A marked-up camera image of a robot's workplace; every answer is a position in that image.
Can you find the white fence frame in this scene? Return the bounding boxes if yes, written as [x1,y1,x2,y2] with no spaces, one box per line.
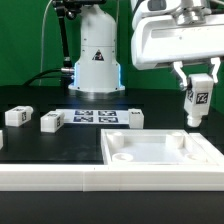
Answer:
[0,132,224,193]

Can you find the sheet of marker tags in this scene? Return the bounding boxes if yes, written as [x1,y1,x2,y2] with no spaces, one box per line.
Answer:
[61,109,129,125]

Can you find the white square table top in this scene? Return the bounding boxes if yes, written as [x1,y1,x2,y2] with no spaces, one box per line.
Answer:
[101,129,224,166]

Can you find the grey cable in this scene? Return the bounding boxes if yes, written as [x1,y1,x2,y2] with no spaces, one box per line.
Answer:
[39,0,54,86]

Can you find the black cable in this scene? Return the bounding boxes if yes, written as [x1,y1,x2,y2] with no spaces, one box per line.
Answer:
[23,69,74,87]

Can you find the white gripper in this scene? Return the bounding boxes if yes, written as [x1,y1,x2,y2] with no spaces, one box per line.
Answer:
[131,0,224,91]

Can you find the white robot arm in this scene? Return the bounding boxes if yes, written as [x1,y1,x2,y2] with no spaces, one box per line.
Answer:
[73,0,224,93]

